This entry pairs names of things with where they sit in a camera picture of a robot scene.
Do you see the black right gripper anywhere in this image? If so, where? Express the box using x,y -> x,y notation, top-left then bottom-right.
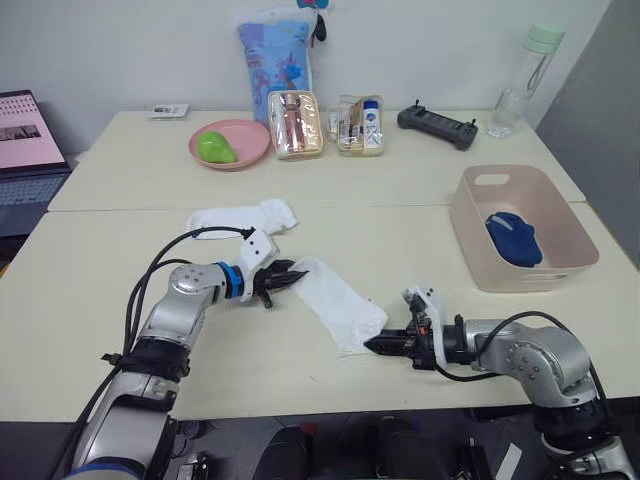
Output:
363,294 -> 437,371

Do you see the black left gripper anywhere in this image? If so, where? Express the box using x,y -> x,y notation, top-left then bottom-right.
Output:
251,258 -> 312,308

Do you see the white sock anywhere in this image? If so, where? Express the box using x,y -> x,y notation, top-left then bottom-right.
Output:
186,197 -> 300,244
293,255 -> 390,353

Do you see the folded blue sock pair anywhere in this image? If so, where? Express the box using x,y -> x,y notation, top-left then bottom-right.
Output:
483,210 -> 544,269

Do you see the pink plastic container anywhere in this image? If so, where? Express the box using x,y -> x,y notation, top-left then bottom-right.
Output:
448,164 -> 600,294

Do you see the dark rounded shape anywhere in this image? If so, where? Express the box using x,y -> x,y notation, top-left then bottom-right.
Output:
367,415 -> 451,480

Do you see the pink plate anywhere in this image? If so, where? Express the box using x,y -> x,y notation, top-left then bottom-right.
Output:
188,118 -> 273,172

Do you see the clear pouch with pink bottles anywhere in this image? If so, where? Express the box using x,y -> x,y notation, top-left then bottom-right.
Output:
266,89 -> 325,161

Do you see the green pear toy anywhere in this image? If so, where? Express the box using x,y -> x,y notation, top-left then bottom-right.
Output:
195,130 -> 238,165

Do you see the clear pouch with toiletries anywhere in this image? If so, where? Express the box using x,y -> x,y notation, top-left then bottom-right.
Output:
327,94 -> 387,157

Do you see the blue patterned bag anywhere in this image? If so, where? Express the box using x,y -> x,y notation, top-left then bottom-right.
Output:
236,6 -> 321,125

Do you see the small white card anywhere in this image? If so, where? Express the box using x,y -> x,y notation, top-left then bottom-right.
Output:
148,103 -> 190,120

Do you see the black remote controller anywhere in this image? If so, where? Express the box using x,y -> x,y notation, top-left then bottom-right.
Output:
396,101 -> 479,152

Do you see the black tag on bag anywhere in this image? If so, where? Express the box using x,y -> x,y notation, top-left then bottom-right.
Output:
311,13 -> 329,49

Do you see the clear bottle with green lid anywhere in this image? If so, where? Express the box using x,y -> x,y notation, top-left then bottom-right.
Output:
488,23 -> 567,141

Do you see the open laptop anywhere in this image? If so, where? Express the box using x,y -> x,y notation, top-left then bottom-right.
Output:
0,89 -> 74,238

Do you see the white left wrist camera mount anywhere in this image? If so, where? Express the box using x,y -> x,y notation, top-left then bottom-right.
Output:
238,228 -> 281,303

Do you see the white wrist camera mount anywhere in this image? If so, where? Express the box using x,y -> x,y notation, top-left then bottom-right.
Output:
238,228 -> 281,303
402,283 -> 453,368

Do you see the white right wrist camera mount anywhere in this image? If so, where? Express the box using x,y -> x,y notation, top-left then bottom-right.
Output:
402,283 -> 453,368

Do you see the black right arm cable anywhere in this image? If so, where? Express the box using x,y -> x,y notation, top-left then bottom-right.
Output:
430,310 -> 621,436

